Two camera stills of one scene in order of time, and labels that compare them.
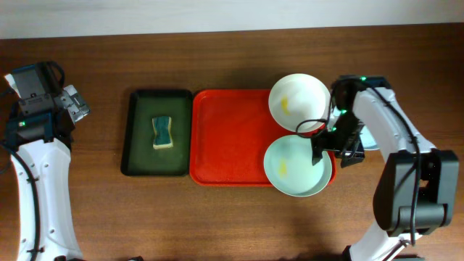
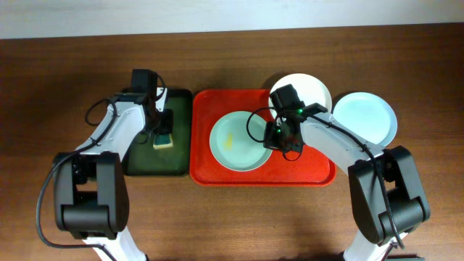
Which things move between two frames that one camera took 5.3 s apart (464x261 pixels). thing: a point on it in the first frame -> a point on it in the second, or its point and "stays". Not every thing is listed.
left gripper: x=32 y=105 -> x=164 y=123
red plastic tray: x=230 y=134 stays
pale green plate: x=288 y=167 -> x=232 y=145
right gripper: x=354 y=150 -> x=270 y=144
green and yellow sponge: x=162 y=138 stays
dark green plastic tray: x=139 y=158 stays
